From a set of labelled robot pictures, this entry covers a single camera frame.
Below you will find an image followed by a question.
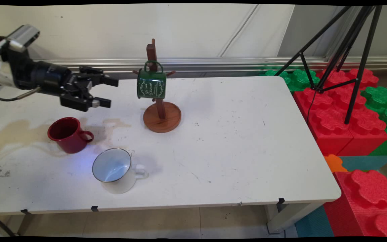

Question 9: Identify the white enamel mug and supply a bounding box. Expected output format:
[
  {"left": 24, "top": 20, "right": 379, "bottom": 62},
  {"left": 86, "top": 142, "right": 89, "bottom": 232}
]
[{"left": 92, "top": 148, "right": 149, "bottom": 195}]

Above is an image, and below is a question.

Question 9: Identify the red ceramic mug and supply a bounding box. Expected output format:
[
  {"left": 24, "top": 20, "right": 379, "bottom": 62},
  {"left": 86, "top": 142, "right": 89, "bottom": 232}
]
[{"left": 47, "top": 117, "right": 95, "bottom": 154}]

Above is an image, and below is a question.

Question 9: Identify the orange foam piece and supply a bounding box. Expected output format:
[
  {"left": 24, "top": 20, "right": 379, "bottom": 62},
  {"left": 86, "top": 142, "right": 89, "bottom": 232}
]
[{"left": 324, "top": 154, "right": 348, "bottom": 174}]

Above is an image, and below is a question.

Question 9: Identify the aluminium wall rail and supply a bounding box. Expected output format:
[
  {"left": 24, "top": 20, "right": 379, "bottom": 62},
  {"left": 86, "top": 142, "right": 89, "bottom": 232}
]
[{"left": 34, "top": 56, "right": 387, "bottom": 81}]

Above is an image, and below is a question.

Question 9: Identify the white wall cable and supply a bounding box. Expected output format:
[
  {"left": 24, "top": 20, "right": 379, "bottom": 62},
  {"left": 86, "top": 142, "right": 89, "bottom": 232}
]
[{"left": 218, "top": 4, "right": 260, "bottom": 57}]

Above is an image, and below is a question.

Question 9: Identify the thin black tripod cable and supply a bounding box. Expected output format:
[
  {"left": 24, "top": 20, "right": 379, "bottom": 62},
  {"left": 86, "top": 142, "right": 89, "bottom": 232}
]
[{"left": 307, "top": 88, "right": 316, "bottom": 127}]

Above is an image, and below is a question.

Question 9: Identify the large red foam block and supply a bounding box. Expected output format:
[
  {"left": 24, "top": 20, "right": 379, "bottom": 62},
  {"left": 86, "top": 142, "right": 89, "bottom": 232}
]
[{"left": 324, "top": 169, "right": 387, "bottom": 238}]

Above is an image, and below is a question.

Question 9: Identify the green foam block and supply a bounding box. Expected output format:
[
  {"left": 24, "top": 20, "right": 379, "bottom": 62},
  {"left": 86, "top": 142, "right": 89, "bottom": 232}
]
[
  {"left": 361, "top": 86, "right": 387, "bottom": 156},
  {"left": 259, "top": 66, "right": 321, "bottom": 92}
]

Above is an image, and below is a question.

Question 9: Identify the wooden mug tree stand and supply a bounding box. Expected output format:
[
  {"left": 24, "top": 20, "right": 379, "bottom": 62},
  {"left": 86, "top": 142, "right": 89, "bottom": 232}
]
[{"left": 132, "top": 39, "right": 182, "bottom": 133}]

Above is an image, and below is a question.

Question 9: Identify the black floor cable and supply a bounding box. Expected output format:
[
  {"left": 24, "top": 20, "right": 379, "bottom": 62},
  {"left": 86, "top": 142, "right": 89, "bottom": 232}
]
[{"left": 0, "top": 212, "right": 16, "bottom": 237}]

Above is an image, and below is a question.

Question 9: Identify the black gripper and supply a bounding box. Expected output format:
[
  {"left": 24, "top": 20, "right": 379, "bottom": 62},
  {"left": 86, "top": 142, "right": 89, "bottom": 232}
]
[{"left": 31, "top": 61, "right": 119, "bottom": 112}]

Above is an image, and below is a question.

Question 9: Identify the green enamel mug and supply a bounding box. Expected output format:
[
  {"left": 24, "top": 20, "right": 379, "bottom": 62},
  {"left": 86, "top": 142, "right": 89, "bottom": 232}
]
[{"left": 136, "top": 60, "right": 167, "bottom": 100}]

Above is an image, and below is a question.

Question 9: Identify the black tripod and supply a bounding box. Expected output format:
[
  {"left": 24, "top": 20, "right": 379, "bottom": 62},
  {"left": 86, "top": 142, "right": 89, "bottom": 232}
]
[{"left": 274, "top": 5, "right": 383, "bottom": 125}]

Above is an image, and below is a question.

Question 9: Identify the white table leg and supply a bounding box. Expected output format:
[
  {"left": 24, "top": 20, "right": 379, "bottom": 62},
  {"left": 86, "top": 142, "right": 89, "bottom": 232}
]
[{"left": 265, "top": 201, "right": 326, "bottom": 235}]

